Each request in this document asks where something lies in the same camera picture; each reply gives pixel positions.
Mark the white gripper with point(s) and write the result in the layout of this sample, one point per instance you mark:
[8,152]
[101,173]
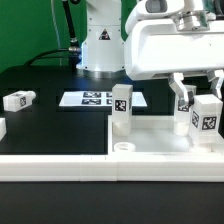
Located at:
[154,48]

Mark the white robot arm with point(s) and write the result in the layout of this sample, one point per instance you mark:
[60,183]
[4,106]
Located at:
[103,49]

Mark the white obstacle bar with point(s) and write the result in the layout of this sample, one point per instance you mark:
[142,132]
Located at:
[111,168]
[3,130]

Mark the white obstacle front bar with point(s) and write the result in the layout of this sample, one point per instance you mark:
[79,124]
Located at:
[111,168]

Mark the white square tabletop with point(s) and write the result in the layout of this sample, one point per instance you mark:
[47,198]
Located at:
[152,135]

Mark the white fiducial marker sheet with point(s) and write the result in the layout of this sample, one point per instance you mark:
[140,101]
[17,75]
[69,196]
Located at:
[99,99]

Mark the white obstacle left bar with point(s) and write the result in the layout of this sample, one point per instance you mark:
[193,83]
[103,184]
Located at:
[3,130]

